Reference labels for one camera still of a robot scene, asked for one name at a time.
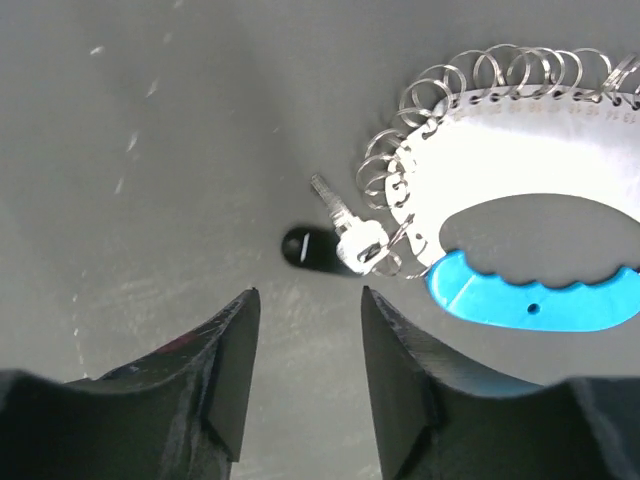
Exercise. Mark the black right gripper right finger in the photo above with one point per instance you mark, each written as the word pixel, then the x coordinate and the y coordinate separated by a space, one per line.
pixel 439 414

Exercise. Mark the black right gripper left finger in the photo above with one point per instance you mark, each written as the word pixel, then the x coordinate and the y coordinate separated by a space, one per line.
pixel 178 412

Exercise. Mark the silver key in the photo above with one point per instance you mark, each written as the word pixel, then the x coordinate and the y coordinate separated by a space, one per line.
pixel 361 243

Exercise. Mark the black key fob tag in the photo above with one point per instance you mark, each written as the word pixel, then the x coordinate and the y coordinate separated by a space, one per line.
pixel 313 249

